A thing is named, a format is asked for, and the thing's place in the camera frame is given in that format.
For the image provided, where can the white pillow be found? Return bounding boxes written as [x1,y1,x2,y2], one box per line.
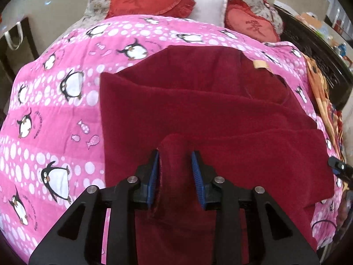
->
[183,0,229,27]

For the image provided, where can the dark red garment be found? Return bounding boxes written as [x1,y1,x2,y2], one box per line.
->
[100,45,335,265]

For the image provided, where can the dark wooden side table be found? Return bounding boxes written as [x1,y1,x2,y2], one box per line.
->
[0,17,39,89]

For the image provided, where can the pink penguin print blanket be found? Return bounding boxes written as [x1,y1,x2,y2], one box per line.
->
[0,15,345,265]

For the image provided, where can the small red heart cushion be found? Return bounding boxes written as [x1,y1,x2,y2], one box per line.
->
[225,0,280,42]

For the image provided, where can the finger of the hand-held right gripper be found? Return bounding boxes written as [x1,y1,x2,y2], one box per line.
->
[328,157,353,181]

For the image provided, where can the white bag handles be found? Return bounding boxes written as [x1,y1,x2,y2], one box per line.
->
[4,21,24,51]

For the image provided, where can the orange printed blanket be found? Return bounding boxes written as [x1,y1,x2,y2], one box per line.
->
[303,55,345,161]

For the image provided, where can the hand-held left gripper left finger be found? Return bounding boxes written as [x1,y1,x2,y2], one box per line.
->
[29,149,160,265]

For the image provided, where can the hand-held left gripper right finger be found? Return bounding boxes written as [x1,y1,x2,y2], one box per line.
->
[191,151,320,265]

